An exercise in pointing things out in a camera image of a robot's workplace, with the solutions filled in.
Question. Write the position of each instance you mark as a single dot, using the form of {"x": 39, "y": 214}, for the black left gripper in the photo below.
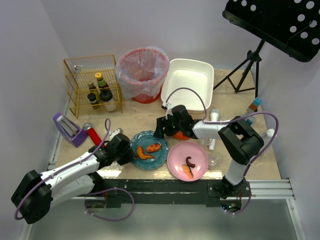
{"x": 126, "y": 155}

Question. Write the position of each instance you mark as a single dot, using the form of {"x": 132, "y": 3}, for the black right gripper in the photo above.
{"x": 164, "y": 125}

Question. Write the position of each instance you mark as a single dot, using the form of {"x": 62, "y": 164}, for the clear black-lidded shaker jar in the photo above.
{"x": 106, "y": 97}

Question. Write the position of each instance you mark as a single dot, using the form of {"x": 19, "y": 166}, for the dark spice jar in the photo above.
{"x": 93, "y": 101}

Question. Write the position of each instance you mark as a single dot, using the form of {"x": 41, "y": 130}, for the green yellow-capped sauce bottle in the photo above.
{"x": 102, "y": 84}

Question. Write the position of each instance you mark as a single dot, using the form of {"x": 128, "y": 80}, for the brown-lidded seasoning bottle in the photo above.
{"x": 92, "y": 88}

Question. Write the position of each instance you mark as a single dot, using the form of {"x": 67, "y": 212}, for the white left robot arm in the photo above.
{"x": 37, "y": 193}

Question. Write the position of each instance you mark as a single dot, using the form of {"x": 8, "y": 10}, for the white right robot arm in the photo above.
{"x": 239, "y": 138}

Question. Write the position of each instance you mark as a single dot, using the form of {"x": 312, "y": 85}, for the orange fried food piece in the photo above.
{"x": 153, "y": 148}

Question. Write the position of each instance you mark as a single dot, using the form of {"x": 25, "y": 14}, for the teal ornate plate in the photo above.
{"x": 144, "y": 139}

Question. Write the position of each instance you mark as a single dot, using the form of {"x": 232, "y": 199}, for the orange plate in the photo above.
{"x": 180, "y": 136}

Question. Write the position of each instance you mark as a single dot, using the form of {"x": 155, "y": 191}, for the fried chicken wing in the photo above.
{"x": 141, "y": 154}

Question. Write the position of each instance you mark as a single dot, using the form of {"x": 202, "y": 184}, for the red glitter microphone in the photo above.
{"x": 88, "y": 127}

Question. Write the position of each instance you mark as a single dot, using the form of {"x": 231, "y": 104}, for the pink plate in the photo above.
{"x": 190, "y": 154}

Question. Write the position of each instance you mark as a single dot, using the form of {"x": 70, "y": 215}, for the salmon slice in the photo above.
{"x": 187, "y": 170}

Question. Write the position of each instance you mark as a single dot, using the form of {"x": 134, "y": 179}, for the clear glass cup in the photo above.
{"x": 205, "y": 141}

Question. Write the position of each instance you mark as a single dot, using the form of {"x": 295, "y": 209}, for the white rectangular basin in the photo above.
{"x": 190, "y": 83}

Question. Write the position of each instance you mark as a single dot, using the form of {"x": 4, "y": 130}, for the white microphone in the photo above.
{"x": 214, "y": 116}

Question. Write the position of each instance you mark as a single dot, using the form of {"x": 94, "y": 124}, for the red mesh waste basket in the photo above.
{"x": 142, "y": 72}

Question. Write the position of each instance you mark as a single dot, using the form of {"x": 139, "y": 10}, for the clear plastic bin liner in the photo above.
{"x": 135, "y": 75}

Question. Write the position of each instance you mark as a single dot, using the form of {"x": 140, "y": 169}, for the toy block stack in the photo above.
{"x": 253, "y": 107}

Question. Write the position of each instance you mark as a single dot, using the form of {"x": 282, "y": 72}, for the black music stand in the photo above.
{"x": 292, "y": 26}

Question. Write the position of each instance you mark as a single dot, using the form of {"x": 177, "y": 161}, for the gold wire rack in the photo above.
{"x": 80, "y": 71}

